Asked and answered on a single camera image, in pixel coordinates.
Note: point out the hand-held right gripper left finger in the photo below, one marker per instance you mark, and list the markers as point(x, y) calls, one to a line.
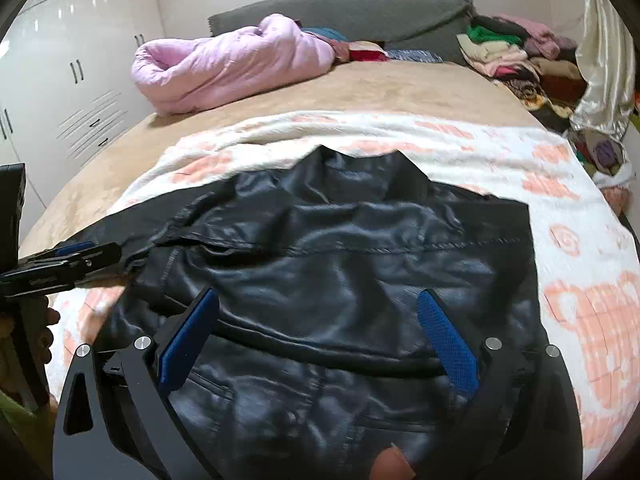
point(187, 340)

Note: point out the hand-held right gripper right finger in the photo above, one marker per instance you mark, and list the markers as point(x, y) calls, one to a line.
point(450, 340)

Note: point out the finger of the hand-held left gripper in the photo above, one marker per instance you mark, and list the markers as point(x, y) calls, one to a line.
point(55, 272)
point(75, 248)

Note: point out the black leather jacket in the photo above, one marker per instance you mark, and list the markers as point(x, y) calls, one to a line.
point(325, 260)

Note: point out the pile of mixed clothes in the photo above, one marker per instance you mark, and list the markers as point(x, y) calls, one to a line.
point(520, 60)

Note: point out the person's left hand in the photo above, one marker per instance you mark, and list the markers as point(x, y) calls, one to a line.
point(51, 335)

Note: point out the person's right hand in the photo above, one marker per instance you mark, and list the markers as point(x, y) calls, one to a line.
point(392, 462)

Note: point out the white orange printed blanket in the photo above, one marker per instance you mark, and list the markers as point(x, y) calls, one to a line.
point(575, 270)

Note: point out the white wardrobe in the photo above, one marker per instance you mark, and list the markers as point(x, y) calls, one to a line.
point(75, 35)

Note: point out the pink comforter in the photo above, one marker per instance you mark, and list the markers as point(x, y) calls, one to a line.
point(225, 65)

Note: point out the heap of colourful cloths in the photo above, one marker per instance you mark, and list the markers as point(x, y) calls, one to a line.
point(602, 155)

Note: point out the beige bed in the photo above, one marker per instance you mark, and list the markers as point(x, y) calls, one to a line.
point(400, 90)

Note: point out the blue patterned cloth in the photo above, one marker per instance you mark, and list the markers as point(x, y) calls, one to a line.
point(412, 55)

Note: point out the red cloth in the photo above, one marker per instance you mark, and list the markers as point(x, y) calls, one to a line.
point(362, 52)

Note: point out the cream satin curtain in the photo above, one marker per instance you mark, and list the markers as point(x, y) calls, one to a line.
point(602, 60)

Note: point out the teal cloth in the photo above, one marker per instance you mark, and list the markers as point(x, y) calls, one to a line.
point(327, 35)

